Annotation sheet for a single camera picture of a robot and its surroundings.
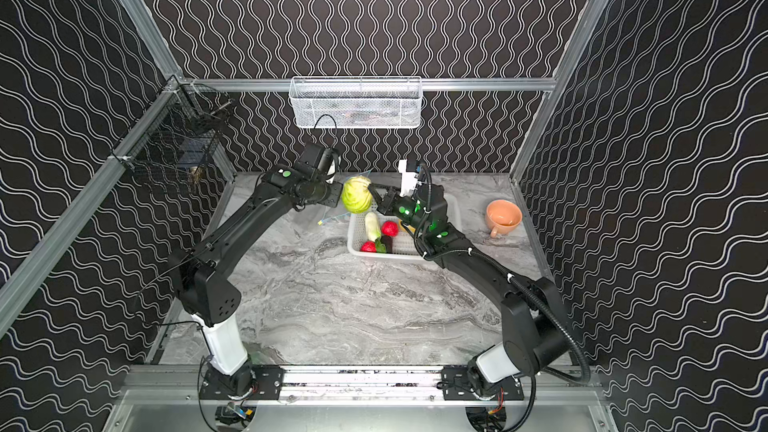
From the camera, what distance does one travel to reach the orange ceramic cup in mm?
995

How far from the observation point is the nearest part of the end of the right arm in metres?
0.60

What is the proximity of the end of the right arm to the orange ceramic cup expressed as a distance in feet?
1.34
